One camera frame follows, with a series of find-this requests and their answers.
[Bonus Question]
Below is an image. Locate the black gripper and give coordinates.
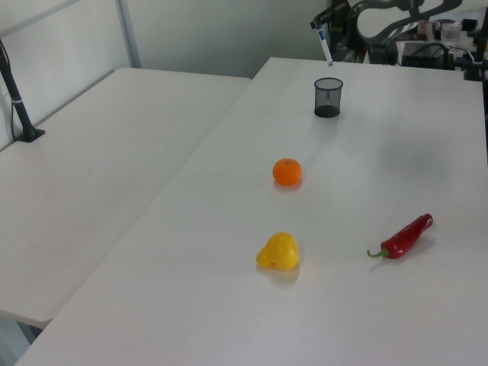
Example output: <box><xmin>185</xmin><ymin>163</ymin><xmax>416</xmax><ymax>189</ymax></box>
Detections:
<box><xmin>310</xmin><ymin>0</ymin><xmax>352</xmax><ymax>31</ymax></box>

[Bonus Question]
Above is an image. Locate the blue white marker pen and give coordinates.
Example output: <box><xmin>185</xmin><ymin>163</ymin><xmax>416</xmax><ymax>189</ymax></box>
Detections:
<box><xmin>316</xmin><ymin>25</ymin><xmax>336</xmax><ymax>68</ymax></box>

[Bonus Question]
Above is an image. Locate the black mesh pen cup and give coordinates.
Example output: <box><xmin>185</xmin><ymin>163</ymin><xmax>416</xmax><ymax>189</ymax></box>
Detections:
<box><xmin>313</xmin><ymin>77</ymin><xmax>344</xmax><ymax>118</ymax></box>

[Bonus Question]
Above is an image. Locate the black electronics box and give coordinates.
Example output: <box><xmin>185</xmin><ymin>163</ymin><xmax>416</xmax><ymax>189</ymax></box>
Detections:
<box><xmin>400</xmin><ymin>41</ymin><xmax>455</xmax><ymax>70</ymax></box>

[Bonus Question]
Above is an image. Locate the clear plastic jar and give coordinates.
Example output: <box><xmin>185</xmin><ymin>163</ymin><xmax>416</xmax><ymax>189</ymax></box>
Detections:
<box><xmin>440</xmin><ymin>21</ymin><xmax>463</xmax><ymax>42</ymax></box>

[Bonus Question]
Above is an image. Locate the orange mandarin fruit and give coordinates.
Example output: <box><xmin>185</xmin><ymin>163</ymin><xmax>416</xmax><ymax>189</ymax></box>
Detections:
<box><xmin>271</xmin><ymin>158</ymin><xmax>303</xmax><ymax>187</ymax></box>

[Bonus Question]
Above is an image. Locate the red chili pepper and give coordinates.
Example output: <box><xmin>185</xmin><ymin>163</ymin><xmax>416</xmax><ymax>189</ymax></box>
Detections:
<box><xmin>367</xmin><ymin>213</ymin><xmax>434</xmax><ymax>261</ymax></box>

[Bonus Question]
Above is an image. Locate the white side table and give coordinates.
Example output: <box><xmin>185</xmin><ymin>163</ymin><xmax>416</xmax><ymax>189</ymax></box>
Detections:
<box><xmin>0</xmin><ymin>67</ymin><xmax>252</xmax><ymax>329</ymax></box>

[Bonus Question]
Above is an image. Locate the black pole with base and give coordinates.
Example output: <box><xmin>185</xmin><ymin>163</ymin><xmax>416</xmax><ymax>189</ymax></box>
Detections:
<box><xmin>0</xmin><ymin>37</ymin><xmax>46</xmax><ymax>143</ymax></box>

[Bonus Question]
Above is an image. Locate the black camera stand clamp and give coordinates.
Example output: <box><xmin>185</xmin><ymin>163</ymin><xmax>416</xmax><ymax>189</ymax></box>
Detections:
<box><xmin>463</xmin><ymin>0</ymin><xmax>488</xmax><ymax>81</ymax></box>

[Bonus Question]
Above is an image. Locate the grey partition frame post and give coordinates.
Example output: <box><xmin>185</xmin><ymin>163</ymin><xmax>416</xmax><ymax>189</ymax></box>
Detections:
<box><xmin>117</xmin><ymin>0</ymin><xmax>142</xmax><ymax>69</ymax></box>

